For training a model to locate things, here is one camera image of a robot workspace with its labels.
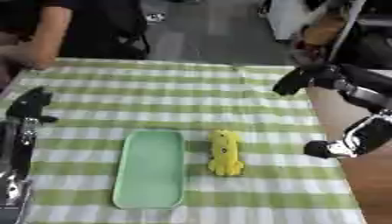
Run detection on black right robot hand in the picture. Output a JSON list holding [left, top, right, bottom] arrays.
[[270, 63, 392, 160]]

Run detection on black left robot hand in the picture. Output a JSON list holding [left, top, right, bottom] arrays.
[[4, 86, 60, 124]]

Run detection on person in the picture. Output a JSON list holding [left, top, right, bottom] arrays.
[[0, 0, 77, 92]]

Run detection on yellow soft toy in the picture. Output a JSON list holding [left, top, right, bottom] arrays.
[[205, 129, 247, 178]]

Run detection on tan cardboard box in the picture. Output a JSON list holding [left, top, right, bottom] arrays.
[[304, 69, 392, 224]]

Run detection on black backpack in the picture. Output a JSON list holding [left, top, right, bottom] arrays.
[[58, 0, 153, 61]]

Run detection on pale green rectangular tray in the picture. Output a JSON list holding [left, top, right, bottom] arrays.
[[110, 129, 187, 210]]

